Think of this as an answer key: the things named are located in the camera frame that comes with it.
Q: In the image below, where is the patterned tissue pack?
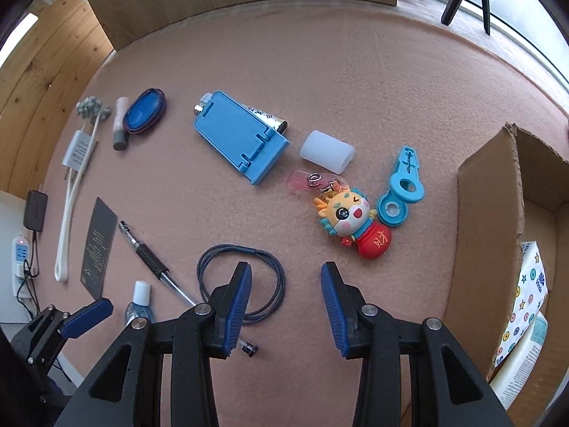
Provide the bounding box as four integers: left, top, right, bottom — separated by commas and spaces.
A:
494, 241, 548, 367

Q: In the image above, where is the translucent white cap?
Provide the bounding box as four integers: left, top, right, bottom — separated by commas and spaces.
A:
299, 130, 356, 174

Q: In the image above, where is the small pink bottle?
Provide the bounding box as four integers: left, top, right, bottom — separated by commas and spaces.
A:
112, 96, 129, 151

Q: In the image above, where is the small blue liquid bottle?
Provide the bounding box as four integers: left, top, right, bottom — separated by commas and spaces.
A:
124, 280, 155, 326

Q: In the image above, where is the dark blue cable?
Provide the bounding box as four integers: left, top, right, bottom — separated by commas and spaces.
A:
196, 243, 287, 325

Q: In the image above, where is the pink table cloth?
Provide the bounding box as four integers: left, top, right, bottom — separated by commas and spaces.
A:
38, 0, 568, 426

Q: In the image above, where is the black card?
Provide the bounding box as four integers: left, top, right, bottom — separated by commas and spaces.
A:
80, 197, 118, 300

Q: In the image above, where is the white power strip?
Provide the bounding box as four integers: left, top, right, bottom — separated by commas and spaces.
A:
12, 235, 30, 279

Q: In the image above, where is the blue round container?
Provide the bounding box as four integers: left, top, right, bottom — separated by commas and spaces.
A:
122, 88, 167, 135

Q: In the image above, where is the black power adapter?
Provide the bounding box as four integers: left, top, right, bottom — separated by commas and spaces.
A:
23, 190, 48, 232

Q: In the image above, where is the cardboard box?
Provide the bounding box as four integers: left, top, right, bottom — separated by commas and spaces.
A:
445, 125, 568, 426

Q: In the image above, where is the light blue plastic clip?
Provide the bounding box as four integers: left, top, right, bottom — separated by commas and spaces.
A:
376, 146, 425, 227

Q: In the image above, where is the white blue lotion bottle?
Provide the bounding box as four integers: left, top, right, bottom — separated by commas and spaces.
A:
490, 311, 548, 411

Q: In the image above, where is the cartoon dragon keychain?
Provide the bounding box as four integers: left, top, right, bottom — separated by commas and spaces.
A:
286, 170, 392, 260

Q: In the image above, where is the white usb charger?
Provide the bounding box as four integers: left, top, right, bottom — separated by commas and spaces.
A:
62, 130, 97, 172

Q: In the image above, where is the blue phone stand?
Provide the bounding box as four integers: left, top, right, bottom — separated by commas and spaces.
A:
194, 91, 289, 185

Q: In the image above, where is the black adapter cable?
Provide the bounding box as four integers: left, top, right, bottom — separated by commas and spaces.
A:
15, 229, 46, 321

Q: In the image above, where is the black gel pen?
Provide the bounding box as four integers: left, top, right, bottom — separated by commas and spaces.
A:
119, 221, 197, 306

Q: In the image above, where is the white roller massager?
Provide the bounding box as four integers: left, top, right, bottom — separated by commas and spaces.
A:
54, 96, 111, 283

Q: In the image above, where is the pine wood panel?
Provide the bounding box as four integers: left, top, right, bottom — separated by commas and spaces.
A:
0, 0, 112, 199

